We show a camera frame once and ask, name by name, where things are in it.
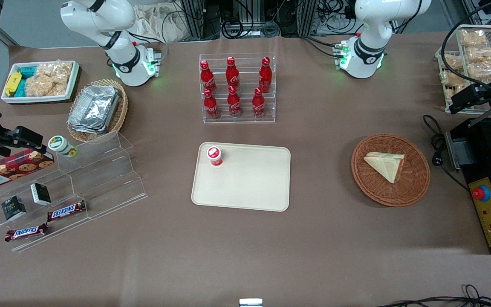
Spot triangular sandwich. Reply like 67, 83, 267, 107
363, 151, 406, 184

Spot white rectangular snack tray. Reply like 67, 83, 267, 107
1, 60, 80, 104

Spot aluminium foil tray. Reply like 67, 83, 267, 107
68, 85, 121, 129
67, 121, 110, 136

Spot oval wicker basket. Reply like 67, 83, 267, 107
67, 78, 129, 143

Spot round brown wicker basket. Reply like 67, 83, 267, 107
350, 133, 431, 208

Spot beige plastic serving tray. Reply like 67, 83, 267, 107
191, 142, 292, 212

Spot red tartan cookie box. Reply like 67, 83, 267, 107
0, 149, 55, 191

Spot yellow snack packet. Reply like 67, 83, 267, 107
6, 72, 23, 97

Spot green lid yogurt cup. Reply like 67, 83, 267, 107
48, 135, 78, 159

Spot small black white carton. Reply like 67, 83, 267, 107
30, 182, 52, 206
1, 195, 27, 221

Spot black appliance with yellow panel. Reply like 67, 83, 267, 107
445, 101, 491, 255

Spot Snickers chocolate bar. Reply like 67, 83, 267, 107
4, 223, 49, 243
47, 200, 87, 223

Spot red emergency stop button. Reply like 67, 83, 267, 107
472, 185, 491, 202

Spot clear acrylic stepped display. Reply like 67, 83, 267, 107
0, 130, 148, 253

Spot beige crumpled cloth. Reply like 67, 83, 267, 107
134, 3, 191, 43

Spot red cola bottle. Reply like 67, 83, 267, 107
227, 85, 243, 118
251, 87, 266, 119
203, 88, 221, 119
225, 56, 240, 88
199, 60, 217, 95
258, 56, 273, 94

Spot red lid yogurt cup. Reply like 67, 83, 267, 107
206, 145, 224, 167

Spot clear acrylic bottle rack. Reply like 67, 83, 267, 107
198, 52, 277, 125

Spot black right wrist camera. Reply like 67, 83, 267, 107
2, 125, 44, 151

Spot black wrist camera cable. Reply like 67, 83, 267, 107
441, 0, 491, 99

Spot black power cable with plug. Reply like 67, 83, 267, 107
423, 114, 470, 191

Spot black arm base cables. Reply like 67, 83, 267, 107
127, 31, 169, 65
300, 35, 345, 59

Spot aluminium frame post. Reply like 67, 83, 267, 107
181, 0, 206, 40
298, 0, 318, 37

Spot black floor cable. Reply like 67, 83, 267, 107
375, 284, 491, 307

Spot coiled black cable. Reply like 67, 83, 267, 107
221, 18, 281, 40

